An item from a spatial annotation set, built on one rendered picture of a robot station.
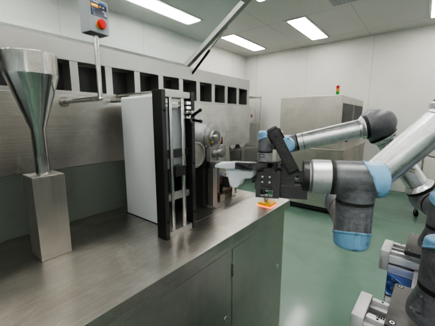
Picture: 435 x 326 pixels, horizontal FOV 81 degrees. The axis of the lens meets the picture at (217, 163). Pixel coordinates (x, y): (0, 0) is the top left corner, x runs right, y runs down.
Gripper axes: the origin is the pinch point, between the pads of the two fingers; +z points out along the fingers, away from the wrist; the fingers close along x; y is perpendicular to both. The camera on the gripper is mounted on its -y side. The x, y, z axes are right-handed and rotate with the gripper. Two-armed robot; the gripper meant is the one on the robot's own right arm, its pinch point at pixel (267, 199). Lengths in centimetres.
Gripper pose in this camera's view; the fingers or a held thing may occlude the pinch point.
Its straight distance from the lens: 136.8
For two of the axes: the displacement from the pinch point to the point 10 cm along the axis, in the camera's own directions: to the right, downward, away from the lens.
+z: 0.0, 9.9, 1.7
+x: -6.2, 1.3, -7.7
